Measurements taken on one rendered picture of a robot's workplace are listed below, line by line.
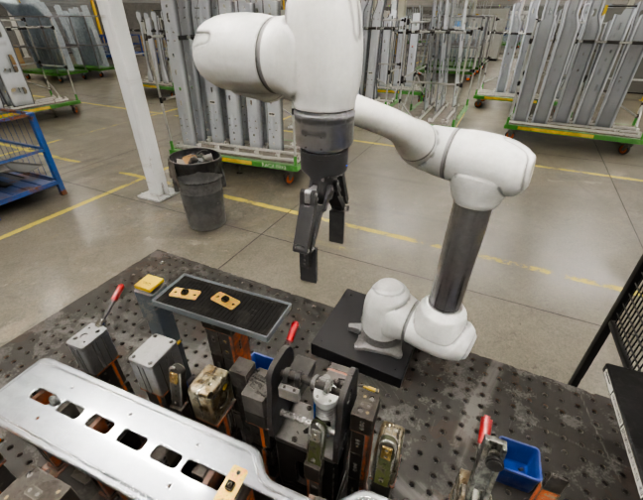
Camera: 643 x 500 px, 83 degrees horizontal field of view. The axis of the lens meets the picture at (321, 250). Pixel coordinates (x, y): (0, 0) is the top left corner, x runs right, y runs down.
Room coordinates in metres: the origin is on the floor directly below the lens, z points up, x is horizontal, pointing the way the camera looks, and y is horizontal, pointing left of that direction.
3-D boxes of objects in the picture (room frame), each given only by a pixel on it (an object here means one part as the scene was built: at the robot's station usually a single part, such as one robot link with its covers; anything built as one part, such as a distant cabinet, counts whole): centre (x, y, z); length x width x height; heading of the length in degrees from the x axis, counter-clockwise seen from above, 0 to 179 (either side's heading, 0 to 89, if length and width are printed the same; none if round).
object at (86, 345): (0.75, 0.68, 0.88); 0.11 x 0.10 x 0.36; 158
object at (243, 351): (0.77, 0.28, 0.92); 0.10 x 0.08 x 0.45; 68
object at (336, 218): (0.62, -0.03, 1.48); 0.03 x 0.01 x 0.07; 68
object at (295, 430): (0.52, 0.02, 0.94); 0.18 x 0.13 x 0.49; 68
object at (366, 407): (0.48, -0.10, 0.91); 0.07 x 0.05 x 0.42; 158
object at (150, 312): (0.87, 0.52, 0.92); 0.08 x 0.08 x 0.44; 68
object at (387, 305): (1.01, -0.25, 0.92); 0.18 x 0.16 x 0.22; 56
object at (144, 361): (0.65, 0.43, 0.90); 0.13 x 0.10 x 0.41; 158
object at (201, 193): (3.34, 1.19, 0.36); 0.54 x 0.50 x 0.73; 154
